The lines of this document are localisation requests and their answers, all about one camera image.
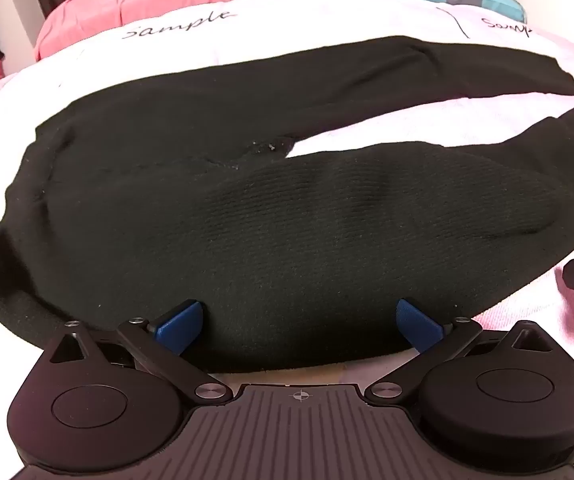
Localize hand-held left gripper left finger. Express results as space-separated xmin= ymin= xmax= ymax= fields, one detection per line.
xmin=42 ymin=299 xmax=230 ymax=404

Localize black pants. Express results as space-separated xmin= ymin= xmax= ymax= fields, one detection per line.
xmin=0 ymin=35 xmax=574 ymax=376

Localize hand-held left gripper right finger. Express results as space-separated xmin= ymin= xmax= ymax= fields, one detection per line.
xmin=369 ymin=297 xmax=556 ymax=406

